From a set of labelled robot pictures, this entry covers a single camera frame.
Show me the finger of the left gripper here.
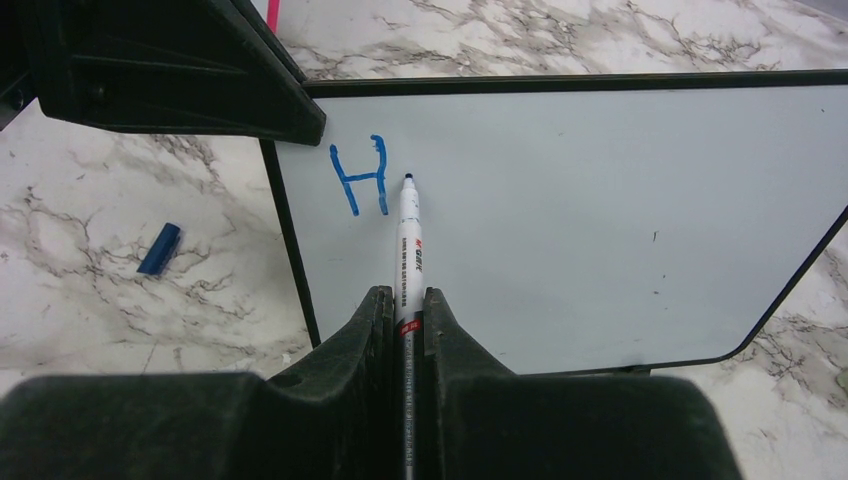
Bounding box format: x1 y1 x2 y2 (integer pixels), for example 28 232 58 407
1 1 326 146

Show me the pink framed whiteboard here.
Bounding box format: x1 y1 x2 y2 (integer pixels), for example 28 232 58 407
266 0 281 33

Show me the black framed whiteboard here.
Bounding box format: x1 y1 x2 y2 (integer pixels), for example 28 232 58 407
265 69 847 374

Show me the white whiteboard marker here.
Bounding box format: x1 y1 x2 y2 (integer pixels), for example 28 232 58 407
394 173 425 479

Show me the blue marker cap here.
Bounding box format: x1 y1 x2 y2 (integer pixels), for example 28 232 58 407
137 223 182 276

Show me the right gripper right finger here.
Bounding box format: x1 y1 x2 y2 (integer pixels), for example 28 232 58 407
421 288 742 479

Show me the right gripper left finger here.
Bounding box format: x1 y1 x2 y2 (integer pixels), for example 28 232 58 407
1 286 394 479

